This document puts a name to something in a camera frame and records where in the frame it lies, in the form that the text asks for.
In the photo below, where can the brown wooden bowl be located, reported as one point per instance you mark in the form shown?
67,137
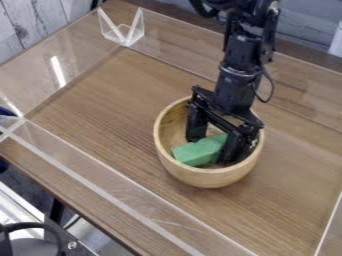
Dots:
210,176

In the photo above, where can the clear acrylic corner bracket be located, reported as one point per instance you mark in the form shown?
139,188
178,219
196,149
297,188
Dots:
123,34

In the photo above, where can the clear acrylic tray enclosure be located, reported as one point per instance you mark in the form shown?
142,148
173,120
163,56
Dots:
98,97

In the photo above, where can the black table leg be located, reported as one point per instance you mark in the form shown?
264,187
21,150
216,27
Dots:
57,211

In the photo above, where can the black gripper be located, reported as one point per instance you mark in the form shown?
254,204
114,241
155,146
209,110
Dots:
226,108

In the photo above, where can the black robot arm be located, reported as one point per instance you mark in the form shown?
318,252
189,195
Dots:
249,48

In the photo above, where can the blue object at edge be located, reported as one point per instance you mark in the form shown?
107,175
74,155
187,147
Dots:
6,112

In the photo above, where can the green rectangular block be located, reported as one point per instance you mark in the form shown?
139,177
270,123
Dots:
201,152

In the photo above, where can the black metal base plate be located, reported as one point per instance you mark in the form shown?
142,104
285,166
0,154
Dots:
73,246

